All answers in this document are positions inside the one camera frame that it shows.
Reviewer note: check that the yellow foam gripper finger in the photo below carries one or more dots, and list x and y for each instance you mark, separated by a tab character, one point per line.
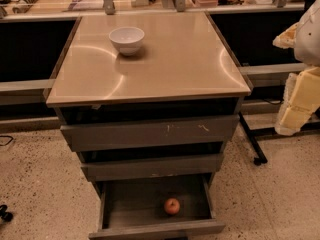
301	100
286	39

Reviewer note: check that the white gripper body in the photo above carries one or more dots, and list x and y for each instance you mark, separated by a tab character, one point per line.
309	44

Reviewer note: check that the red apple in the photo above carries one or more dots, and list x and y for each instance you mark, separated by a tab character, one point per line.
172	206

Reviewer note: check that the grey top drawer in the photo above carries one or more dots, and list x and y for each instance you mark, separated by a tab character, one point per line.
110	136

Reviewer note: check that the grey middle drawer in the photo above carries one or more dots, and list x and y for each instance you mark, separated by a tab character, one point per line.
151	168

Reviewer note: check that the grey drawer cabinet with counter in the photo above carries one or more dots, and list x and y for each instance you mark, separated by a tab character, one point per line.
186	60

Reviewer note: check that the grey open bottom drawer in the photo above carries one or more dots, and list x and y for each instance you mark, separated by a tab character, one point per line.
133	209

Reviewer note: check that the white ceramic bowl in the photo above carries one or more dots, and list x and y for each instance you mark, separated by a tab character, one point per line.
127	40

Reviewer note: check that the long background workbench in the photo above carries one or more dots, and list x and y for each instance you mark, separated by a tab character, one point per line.
35	46

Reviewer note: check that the black caster on floor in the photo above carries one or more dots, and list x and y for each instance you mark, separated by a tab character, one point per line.
4	214

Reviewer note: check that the black table leg frame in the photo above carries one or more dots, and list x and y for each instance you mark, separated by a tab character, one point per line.
254	135

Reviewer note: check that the black coiled cable tool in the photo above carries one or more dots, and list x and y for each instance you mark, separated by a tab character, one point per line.
22	6

